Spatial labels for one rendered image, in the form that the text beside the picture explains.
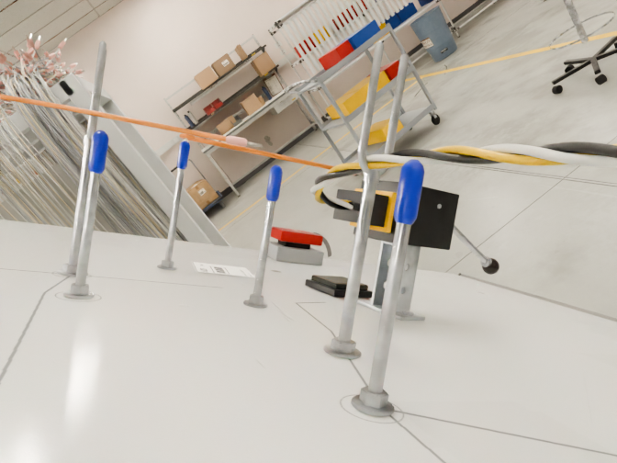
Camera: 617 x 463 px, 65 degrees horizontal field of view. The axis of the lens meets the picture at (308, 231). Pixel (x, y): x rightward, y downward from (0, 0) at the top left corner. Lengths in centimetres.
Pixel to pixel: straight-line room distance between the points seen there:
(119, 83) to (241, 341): 826
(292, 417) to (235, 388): 3
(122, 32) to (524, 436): 844
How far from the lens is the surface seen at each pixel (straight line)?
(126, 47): 850
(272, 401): 17
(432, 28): 730
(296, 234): 54
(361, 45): 435
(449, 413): 19
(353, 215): 31
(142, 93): 841
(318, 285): 39
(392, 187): 32
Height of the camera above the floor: 126
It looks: 18 degrees down
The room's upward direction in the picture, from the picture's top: 36 degrees counter-clockwise
